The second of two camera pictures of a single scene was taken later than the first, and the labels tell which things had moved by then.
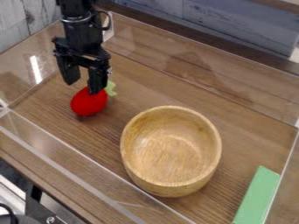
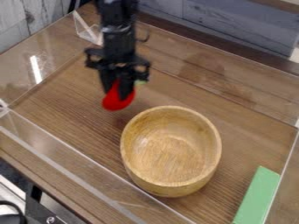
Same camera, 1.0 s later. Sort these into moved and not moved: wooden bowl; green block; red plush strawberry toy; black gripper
Moved: black gripper; red plush strawberry toy
Not moved: wooden bowl; green block
